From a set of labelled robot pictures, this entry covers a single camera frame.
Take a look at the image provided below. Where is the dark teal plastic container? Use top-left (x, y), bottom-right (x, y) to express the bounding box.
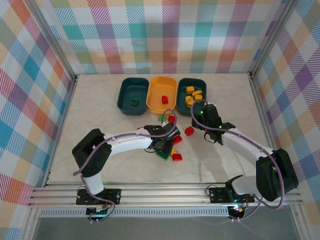
top-left (176, 77), bottom-right (208, 118)
top-left (116, 77), bottom-right (150, 117)

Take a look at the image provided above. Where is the yellow plastic container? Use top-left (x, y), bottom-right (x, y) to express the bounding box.
top-left (145, 76), bottom-right (179, 115)

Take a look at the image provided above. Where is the green lit controller board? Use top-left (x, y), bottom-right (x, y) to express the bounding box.
top-left (85, 204), bottom-right (112, 218)

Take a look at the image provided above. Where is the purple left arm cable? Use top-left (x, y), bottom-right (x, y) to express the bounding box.
top-left (72, 109), bottom-right (179, 224)

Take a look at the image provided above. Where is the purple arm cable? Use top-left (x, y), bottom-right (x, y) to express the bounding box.
top-left (190, 99), bottom-right (286, 223)
top-left (72, 109), bottom-right (179, 224)

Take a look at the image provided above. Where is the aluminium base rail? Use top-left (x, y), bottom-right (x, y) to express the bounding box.
top-left (26, 183), bottom-right (302, 209)

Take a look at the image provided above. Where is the aluminium side rail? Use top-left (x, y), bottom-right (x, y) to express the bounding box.
top-left (42, 74), bottom-right (80, 188)
top-left (248, 73), bottom-right (292, 186)

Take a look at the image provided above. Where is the grey slotted cable duct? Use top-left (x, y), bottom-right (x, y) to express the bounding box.
top-left (39, 208), bottom-right (230, 218)

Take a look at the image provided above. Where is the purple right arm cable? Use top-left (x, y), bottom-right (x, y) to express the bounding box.
top-left (190, 99), bottom-right (286, 223)

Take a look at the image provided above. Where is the aluminium frame post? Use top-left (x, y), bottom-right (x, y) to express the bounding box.
top-left (23, 0), bottom-right (80, 83)
top-left (248, 0), bottom-right (300, 79)

